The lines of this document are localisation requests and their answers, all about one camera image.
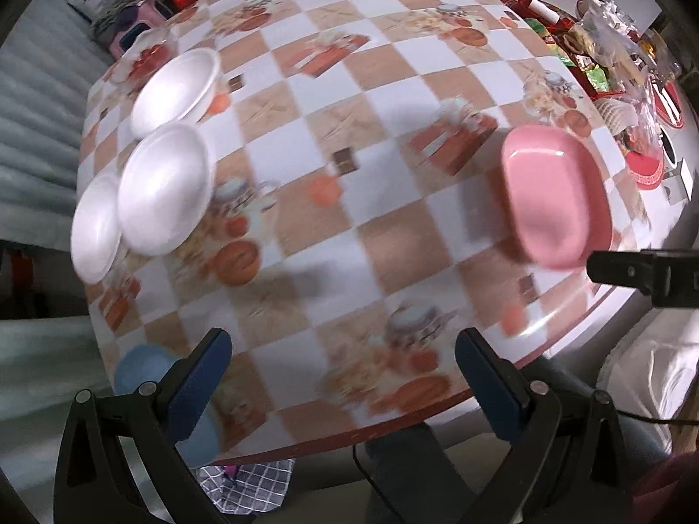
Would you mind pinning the white cloth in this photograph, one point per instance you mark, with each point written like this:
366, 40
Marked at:
661, 371

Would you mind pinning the red snack tray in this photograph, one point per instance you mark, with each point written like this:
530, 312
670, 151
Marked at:
519, 5

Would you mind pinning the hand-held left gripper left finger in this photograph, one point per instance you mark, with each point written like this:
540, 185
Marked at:
203, 376

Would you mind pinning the checked printed tablecloth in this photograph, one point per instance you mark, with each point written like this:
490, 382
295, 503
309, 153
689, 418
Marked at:
371, 136

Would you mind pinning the blue plastic plate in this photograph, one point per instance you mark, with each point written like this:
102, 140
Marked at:
142, 365

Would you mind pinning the pile of cherry tomatoes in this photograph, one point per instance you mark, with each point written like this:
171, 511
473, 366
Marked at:
147, 60

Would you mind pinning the pink plastic stool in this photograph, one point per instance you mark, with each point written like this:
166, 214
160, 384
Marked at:
139, 19

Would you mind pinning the small red basket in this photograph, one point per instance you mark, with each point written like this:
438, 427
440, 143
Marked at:
644, 169

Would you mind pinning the grey plaid cloth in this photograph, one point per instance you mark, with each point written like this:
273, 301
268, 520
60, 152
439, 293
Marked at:
251, 483

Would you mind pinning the round red mat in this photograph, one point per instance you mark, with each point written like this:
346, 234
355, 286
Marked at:
669, 103

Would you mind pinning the white foam bowl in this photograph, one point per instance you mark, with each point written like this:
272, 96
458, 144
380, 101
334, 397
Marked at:
164, 188
93, 234
175, 90

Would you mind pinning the white paper roll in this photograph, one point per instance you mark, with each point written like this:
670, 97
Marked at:
543, 11

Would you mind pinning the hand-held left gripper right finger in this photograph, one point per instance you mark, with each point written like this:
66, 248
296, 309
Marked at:
486, 382

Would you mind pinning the pink plastic plate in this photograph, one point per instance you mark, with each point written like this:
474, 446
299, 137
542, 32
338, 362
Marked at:
551, 196

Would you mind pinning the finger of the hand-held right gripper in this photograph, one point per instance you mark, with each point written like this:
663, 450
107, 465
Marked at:
617, 268

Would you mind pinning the pile of snack packets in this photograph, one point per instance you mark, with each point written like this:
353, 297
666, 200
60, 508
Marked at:
606, 38

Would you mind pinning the clear glass bowl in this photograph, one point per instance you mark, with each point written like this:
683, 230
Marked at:
150, 38

